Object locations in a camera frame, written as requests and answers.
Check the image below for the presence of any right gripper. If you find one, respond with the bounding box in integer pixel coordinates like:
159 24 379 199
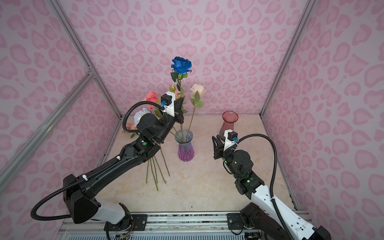
211 135 242 179

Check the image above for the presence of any pink peony flower stem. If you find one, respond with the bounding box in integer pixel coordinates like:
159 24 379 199
169 85 185 132

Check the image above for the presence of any pink red rose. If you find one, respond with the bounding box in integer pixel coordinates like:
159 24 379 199
143 91 162 119

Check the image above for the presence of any cream pink rose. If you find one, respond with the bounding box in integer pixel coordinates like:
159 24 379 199
188 84 206 130

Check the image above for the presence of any purple blue glass vase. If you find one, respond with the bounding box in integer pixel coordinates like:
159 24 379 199
175 129 195 162

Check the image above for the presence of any dark blue rose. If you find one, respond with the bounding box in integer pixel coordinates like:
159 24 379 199
170 57 192 91

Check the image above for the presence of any white blue rose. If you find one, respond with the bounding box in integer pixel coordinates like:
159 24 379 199
134 108 150 128

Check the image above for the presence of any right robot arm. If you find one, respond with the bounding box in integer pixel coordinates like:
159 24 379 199
212 130 332 240

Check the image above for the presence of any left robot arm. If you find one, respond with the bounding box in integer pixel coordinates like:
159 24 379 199
63 94 184 230

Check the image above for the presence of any red grey glass vase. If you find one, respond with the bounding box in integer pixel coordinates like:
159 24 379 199
219 111 239 136

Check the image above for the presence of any pink rose bunch on table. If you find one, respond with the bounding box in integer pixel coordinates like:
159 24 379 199
121 121 172 192

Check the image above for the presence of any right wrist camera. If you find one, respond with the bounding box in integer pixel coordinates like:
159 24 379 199
224 129 238 151

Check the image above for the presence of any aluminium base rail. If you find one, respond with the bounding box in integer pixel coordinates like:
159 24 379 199
55 210 316 240

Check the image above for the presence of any left corner aluminium post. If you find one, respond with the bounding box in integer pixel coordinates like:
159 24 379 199
47 0 122 119

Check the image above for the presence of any right aluminium frame post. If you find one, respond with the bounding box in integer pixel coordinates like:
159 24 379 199
260 0 319 119

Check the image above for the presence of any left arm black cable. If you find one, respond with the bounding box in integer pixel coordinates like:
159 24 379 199
29 101 169 222

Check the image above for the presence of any left aluminium frame bar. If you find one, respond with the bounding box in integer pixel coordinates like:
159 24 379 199
1 71 95 193

